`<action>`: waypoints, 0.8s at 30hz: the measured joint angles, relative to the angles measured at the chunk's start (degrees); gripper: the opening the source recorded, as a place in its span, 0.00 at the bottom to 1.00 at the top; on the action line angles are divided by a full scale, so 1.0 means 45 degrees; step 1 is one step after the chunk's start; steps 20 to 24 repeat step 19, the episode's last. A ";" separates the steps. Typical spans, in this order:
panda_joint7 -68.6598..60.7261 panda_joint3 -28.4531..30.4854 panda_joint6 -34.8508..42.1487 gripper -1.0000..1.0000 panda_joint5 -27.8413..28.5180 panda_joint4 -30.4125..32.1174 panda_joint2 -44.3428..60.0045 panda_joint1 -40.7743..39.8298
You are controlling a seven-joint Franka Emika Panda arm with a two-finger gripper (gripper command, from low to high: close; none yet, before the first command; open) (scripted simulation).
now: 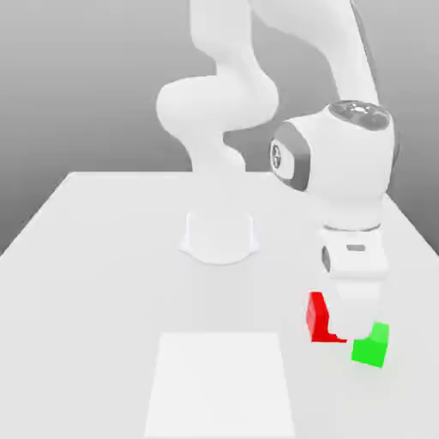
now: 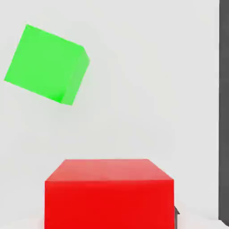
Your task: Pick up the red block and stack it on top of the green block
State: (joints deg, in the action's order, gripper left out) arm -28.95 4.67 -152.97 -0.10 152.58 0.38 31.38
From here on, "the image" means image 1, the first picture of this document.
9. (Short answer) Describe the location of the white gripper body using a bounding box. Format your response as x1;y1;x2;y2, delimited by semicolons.
328;276;383;340

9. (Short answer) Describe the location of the small red cube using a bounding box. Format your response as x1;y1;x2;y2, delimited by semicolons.
304;291;348;345

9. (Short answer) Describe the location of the small green cube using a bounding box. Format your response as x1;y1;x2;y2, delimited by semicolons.
350;321;391;370

